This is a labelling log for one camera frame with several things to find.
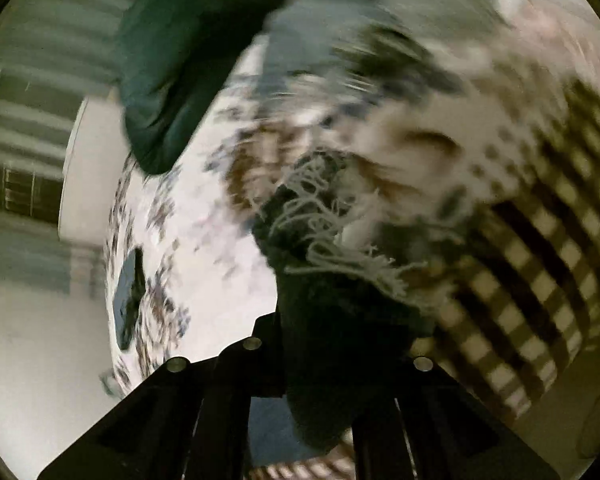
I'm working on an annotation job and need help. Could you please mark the small dark flat object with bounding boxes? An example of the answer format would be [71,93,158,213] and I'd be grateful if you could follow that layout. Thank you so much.
[112,247,147,352]

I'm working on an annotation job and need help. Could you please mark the checkered blanket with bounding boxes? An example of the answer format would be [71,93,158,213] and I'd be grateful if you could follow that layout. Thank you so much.
[430,77,600,423]

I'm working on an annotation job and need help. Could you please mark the grey-blue cloth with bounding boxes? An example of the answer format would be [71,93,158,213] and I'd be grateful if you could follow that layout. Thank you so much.
[257,0,431,111]

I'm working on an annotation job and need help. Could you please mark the white printed bed sheet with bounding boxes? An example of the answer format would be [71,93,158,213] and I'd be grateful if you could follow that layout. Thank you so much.
[100,67,486,401]

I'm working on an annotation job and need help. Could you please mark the dark frayed pants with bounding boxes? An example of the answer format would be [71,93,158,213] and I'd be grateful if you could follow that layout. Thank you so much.
[252,152,438,452]

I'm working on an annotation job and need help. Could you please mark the dark green cloth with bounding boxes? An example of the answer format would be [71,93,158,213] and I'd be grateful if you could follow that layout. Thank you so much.
[116,0,302,176]

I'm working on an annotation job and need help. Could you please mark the striped curtain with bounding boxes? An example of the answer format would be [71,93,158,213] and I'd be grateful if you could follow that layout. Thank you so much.
[0,0,153,171]

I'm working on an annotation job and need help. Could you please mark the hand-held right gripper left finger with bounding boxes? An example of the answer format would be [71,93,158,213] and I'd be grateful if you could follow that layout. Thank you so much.
[36,314,287,480]

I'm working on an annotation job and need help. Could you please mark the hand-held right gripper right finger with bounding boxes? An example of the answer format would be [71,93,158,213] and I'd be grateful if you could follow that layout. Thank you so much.
[352,354,562,480]

